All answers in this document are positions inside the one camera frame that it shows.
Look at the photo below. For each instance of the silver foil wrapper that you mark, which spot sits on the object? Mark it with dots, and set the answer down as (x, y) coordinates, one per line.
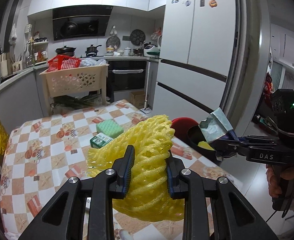
(213, 126)

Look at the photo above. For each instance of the white rice cooker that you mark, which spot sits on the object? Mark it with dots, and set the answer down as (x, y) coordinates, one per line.
(151, 51)

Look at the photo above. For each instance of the black cooking pot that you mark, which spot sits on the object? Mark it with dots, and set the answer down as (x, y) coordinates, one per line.
(92, 50)

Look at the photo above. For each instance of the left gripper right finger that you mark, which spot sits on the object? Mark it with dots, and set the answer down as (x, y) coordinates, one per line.
(213, 209)

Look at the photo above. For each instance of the beige plastic basket rack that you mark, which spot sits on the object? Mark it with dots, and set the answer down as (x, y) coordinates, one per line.
(73, 81)

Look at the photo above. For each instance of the black built-in oven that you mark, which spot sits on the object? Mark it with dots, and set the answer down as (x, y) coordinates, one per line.
(123, 77)

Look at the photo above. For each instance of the white refrigerator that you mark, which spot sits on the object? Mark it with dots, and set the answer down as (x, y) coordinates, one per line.
(197, 52)

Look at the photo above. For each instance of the black wok with lid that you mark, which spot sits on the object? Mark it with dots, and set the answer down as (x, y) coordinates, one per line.
(65, 50)

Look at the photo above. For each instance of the green sponge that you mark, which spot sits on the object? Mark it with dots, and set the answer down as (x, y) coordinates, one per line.
(109, 128)

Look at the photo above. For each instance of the red round stool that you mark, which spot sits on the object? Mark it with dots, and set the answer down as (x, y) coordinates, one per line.
(181, 126)

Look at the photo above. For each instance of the red plastic basket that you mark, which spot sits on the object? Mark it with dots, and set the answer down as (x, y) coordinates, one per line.
(63, 62)

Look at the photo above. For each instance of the person's right hand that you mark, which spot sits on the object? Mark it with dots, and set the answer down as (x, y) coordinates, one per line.
(273, 185)

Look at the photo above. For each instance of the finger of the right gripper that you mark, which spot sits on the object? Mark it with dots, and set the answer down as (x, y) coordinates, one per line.
(229, 137)
(225, 151)

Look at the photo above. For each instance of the cardboard box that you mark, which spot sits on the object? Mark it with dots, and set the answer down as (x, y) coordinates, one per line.
(137, 98)

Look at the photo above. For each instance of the yellow foam fruit net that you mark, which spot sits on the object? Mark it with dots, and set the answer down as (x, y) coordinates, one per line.
(148, 198)

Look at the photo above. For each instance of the round black baking pan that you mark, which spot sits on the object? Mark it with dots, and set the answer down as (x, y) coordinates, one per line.
(137, 37)

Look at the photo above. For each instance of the checkered patterned tablecloth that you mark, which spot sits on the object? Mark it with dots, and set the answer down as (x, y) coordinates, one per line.
(42, 154)

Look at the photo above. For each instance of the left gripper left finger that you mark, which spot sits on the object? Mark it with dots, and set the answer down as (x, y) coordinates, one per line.
(64, 214)

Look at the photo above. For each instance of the green Dettol box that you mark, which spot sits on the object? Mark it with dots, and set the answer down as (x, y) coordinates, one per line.
(100, 140)

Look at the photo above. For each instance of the black range hood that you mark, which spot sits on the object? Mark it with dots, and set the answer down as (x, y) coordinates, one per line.
(80, 21)

